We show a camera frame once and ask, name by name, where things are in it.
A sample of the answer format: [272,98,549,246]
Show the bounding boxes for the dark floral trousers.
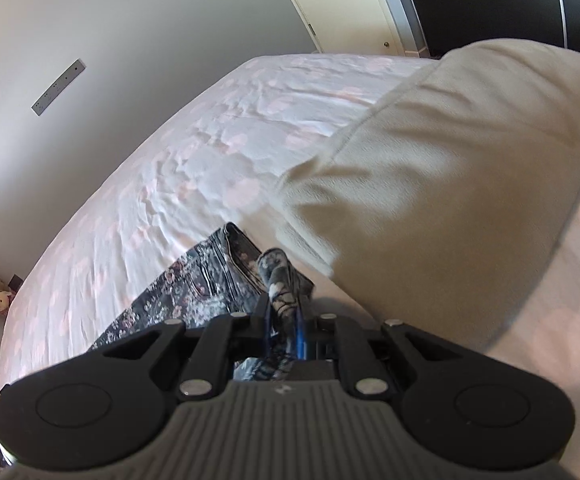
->
[0,224,341,479]

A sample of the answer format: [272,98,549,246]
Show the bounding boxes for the beige folded fleece garment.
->
[273,39,580,349]

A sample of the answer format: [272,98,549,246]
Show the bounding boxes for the pink polka dot bedsheet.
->
[0,53,580,401]

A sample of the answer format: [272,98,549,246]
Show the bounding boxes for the cream room door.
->
[291,0,429,58]

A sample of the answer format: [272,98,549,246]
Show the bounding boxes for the black wall socket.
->
[9,274,24,292]

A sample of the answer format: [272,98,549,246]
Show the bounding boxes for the grey wall switch panel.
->
[32,60,86,116]

